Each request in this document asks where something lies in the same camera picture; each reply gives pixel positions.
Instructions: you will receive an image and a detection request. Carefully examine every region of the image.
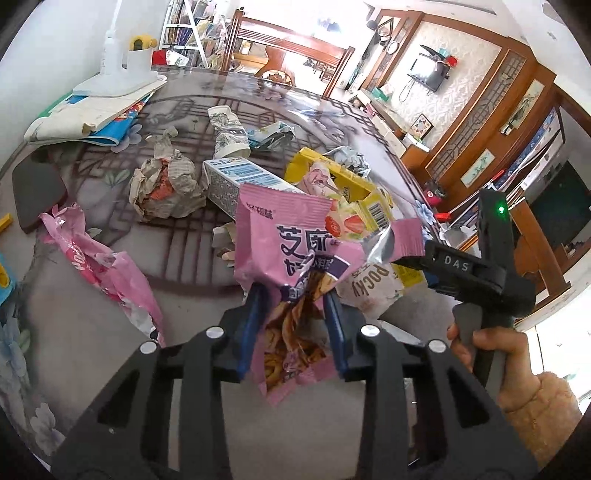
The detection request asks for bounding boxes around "carved wooden chair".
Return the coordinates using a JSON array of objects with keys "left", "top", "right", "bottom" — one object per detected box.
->
[{"left": 221, "top": 8, "right": 357, "bottom": 100}]

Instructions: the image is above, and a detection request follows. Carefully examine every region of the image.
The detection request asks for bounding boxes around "white pen holder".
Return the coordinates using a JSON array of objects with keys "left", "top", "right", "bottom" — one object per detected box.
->
[{"left": 124, "top": 46, "right": 154, "bottom": 75}]

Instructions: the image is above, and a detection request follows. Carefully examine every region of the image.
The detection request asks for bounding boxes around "white blue milk carton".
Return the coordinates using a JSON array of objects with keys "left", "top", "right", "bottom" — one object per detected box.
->
[{"left": 202, "top": 156, "right": 306, "bottom": 223}]

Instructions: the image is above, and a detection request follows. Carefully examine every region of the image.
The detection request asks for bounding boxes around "newspaper ball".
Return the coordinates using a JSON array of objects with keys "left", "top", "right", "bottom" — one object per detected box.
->
[{"left": 128, "top": 128, "right": 209, "bottom": 223}]

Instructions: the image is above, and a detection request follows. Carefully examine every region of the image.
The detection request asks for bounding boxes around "person's right forearm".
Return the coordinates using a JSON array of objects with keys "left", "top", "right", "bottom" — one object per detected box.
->
[{"left": 499, "top": 370, "right": 584, "bottom": 468}]

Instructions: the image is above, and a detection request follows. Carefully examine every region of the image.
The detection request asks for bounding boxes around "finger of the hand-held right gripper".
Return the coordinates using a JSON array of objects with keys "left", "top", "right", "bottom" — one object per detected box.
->
[{"left": 390, "top": 240, "right": 429, "bottom": 278}]

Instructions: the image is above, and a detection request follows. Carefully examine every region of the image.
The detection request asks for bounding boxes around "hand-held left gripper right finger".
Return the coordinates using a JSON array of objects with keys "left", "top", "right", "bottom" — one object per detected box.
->
[{"left": 322, "top": 292, "right": 541, "bottom": 480}]

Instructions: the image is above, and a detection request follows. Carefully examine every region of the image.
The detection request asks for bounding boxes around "wooden partition screen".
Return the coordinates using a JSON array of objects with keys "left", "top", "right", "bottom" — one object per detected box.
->
[{"left": 401, "top": 38, "right": 571, "bottom": 301}]

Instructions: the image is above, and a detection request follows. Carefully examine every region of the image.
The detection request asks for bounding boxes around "crumpled blue white wrapper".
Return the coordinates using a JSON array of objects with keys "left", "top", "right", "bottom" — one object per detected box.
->
[{"left": 246, "top": 121, "right": 296, "bottom": 151}]

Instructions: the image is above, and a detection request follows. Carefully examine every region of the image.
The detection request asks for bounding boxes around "torn paper scrap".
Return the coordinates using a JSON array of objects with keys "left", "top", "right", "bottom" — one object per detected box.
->
[{"left": 211, "top": 220, "right": 240, "bottom": 265}]

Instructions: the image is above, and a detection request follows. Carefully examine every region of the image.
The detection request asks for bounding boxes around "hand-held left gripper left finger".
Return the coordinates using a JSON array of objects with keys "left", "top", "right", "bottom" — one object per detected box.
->
[{"left": 51, "top": 281, "right": 273, "bottom": 480}]

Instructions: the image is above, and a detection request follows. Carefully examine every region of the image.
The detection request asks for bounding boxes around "white snack packet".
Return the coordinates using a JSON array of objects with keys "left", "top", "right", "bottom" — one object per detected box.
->
[{"left": 336, "top": 262, "right": 408, "bottom": 320}]

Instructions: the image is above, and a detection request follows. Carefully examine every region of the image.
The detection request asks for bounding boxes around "wooden TV cabinet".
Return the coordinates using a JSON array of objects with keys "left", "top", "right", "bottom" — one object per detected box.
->
[{"left": 349, "top": 89, "right": 437, "bottom": 155}]

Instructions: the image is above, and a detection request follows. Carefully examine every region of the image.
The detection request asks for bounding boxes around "crumpled pink plastic wrapper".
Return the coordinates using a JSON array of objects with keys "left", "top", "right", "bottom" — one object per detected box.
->
[{"left": 39, "top": 204, "right": 168, "bottom": 348}]

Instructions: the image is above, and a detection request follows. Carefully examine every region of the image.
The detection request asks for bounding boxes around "white desk lamp base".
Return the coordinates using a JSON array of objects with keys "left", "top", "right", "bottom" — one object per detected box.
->
[{"left": 73, "top": 0, "right": 168, "bottom": 99}]

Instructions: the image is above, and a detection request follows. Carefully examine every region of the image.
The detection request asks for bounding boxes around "bookshelf with books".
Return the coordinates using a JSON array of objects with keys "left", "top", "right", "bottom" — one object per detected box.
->
[{"left": 160, "top": 0, "right": 227, "bottom": 63}]

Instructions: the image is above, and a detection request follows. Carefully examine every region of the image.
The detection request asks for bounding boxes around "stack of books and papers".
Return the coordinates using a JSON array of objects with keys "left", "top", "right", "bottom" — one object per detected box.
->
[{"left": 24, "top": 87, "right": 156, "bottom": 145}]

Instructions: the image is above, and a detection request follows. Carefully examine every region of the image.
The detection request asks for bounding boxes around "black flat pad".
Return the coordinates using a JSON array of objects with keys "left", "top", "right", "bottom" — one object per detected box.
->
[{"left": 11, "top": 158, "right": 71, "bottom": 234}]

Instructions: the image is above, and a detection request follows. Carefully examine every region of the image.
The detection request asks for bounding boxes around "wall-mounted television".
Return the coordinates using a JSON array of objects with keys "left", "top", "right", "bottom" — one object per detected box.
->
[{"left": 408, "top": 52, "right": 452, "bottom": 92}]

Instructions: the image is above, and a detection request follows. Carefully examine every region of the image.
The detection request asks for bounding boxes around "small crumpled grey paper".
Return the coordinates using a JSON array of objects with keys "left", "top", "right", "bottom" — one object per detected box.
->
[{"left": 327, "top": 145, "right": 372, "bottom": 180}]

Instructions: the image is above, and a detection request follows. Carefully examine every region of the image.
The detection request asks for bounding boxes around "person's right hand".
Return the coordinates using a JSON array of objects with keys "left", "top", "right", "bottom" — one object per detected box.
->
[{"left": 446, "top": 322, "right": 533, "bottom": 414}]

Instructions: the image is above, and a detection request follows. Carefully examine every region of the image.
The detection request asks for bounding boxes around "yellow cardboard box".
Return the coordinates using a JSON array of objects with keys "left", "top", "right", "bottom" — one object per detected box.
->
[{"left": 283, "top": 147, "right": 426, "bottom": 288}]

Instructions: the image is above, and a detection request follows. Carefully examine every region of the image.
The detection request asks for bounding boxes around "printed paper cup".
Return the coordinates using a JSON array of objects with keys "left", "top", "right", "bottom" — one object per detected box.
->
[{"left": 207, "top": 105, "right": 253, "bottom": 160}]

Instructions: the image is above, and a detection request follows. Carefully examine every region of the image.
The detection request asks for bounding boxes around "yellow timer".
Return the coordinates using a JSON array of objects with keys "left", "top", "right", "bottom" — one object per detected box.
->
[{"left": 128, "top": 34, "right": 160, "bottom": 52}]

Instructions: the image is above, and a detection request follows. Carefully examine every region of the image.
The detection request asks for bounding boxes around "strawberry print packet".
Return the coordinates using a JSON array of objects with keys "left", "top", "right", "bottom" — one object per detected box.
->
[{"left": 323, "top": 198, "right": 371, "bottom": 243}]

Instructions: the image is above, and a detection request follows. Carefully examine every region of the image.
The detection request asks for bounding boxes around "pink snack packet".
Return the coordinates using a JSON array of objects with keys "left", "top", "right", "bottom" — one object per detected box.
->
[{"left": 235, "top": 182, "right": 426, "bottom": 408}]

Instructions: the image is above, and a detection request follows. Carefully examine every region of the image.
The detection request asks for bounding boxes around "blue booklet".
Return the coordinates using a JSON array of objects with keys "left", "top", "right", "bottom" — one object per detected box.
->
[{"left": 86, "top": 102, "right": 149, "bottom": 149}]

